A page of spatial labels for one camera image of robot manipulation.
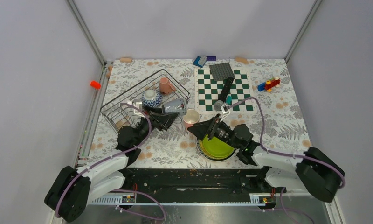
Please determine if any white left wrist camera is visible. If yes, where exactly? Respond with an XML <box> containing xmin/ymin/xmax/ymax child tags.
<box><xmin>127</xmin><ymin>99</ymin><xmax>144</xmax><ymax>114</ymax></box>

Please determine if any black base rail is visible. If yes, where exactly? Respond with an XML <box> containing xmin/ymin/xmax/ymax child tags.
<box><xmin>90</xmin><ymin>167</ymin><xmax>298</xmax><ymax>205</ymax></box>

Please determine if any salmon ceramic mug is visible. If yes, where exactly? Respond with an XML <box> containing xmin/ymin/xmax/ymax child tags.
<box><xmin>159</xmin><ymin>77</ymin><xmax>176</xmax><ymax>95</ymax></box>

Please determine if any tan wooden block left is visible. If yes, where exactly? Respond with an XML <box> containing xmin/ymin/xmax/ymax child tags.
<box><xmin>119</xmin><ymin>57</ymin><xmax>133</xmax><ymax>63</ymax></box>

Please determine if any teal rectangular block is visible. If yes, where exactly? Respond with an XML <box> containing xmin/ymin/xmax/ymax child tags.
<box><xmin>225</xmin><ymin>95</ymin><xmax>233</xmax><ymax>105</ymax></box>

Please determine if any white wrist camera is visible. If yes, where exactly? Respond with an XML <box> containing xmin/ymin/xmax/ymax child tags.
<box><xmin>220</xmin><ymin>104</ymin><xmax>230</xmax><ymax>118</ymax></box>
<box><xmin>127</xmin><ymin>99</ymin><xmax>144</xmax><ymax>114</ymax></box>

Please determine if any pink ceramic mug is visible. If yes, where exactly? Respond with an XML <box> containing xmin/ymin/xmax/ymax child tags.
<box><xmin>182</xmin><ymin>109</ymin><xmax>200</xmax><ymax>129</ymax></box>

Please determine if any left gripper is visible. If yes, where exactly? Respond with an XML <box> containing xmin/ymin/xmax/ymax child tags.
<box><xmin>133</xmin><ymin>105</ymin><xmax>180</xmax><ymax>146</ymax></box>

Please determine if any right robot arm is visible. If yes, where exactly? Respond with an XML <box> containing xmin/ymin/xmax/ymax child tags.
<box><xmin>187</xmin><ymin>115</ymin><xmax>345</xmax><ymax>203</ymax></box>

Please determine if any lime green plate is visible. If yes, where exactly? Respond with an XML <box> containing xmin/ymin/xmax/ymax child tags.
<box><xmin>200</xmin><ymin>136</ymin><xmax>235</xmax><ymax>159</ymax></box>

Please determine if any white plate green red rim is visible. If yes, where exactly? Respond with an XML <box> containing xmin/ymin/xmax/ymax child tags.
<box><xmin>195</xmin><ymin>139</ymin><xmax>238</xmax><ymax>162</ymax></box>

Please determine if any purple cable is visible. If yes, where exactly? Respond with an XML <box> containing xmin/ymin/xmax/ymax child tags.
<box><xmin>54</xmin><ymin>102</ymin><xmax>167</xmax><ymax>221</ymax></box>
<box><xmin>228</xmin><ymin>96</ymin><xmax>347</xmax><ymax>224</ymax></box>

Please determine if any blue grey toy brick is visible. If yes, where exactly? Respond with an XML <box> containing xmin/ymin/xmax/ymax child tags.
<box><xmin>193</xmin><ymin>56</ymin><xmax>207</xmax><ymax>68</ymax></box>

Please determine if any white blue patterned bowl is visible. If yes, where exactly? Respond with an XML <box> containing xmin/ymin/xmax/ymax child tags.
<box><xmin>141</xmin><ymin>89</ymin><xmax>163</xmax><ymax>108</ymax></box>

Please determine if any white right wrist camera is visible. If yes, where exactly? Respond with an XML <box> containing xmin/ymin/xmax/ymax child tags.
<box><xmin>220</xmin><ymin>104</ymin><xmax>230</xmax><ymax>118</ymax></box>

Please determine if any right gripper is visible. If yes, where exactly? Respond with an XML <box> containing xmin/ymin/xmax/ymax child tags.
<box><xmin>187</xmin><ymin>113</ymin><xmax>241</xmax><ymax>150</ymax></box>

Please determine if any green white chessboard mat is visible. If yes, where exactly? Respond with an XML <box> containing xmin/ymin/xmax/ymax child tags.
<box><xmin>194</xmin><ymin>66</ymin><xmax>256</xmax><ymax>115</ymax></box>

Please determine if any grey studded building plate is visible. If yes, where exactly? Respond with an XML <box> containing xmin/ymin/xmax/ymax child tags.
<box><xmin>209</xmin><ymin>63</ymin><xmax>235</xmax><ymax>82</ymax></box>

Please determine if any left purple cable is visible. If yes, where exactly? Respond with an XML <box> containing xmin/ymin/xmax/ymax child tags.
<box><xmin>54</xmin><ymin>102</ymin><xmax>167</xmax><ymax>221</ymax></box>

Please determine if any colourful toy brick vehicle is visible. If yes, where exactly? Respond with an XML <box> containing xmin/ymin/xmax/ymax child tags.
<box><xmin>257</xmin><ymin>76</ymin><xmax>281</xmax><ymax>92</ymax></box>

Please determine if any grey dotted mug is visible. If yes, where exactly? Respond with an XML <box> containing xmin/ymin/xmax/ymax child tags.
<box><xmin>162</xmin><ymin>98</ymin><xmax>187</xmax><ymax>116</ymax></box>

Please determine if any black wire dish rack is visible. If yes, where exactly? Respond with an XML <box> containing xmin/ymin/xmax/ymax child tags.
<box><xmin>101</xmin><ymin>69</ymin><xmax>191</xmax><ymax>131</ymax></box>

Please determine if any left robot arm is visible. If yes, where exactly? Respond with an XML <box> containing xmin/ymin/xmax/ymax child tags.
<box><xmin>44</xmin><ymin>109</ymin><xmax>180</xmax><ymax>222</ymax></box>

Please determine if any tan block at edge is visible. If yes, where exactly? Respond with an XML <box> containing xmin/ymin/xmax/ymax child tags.
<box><xmin>106</xmin><ymin>66</ymin><xmax>113</xmax><ymax>79</ymax></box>

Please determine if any purple toy brick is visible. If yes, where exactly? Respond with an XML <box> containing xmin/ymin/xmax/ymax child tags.
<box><xmin>207</xmin><ymin>56</ymin><xmax>217</xmax><ymax>62</ymax></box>

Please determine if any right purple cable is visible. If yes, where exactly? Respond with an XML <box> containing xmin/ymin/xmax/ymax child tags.
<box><xmin>228</xmin><ymin>96</ymin><xmax>347</xmax><ymax>224</ymax></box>

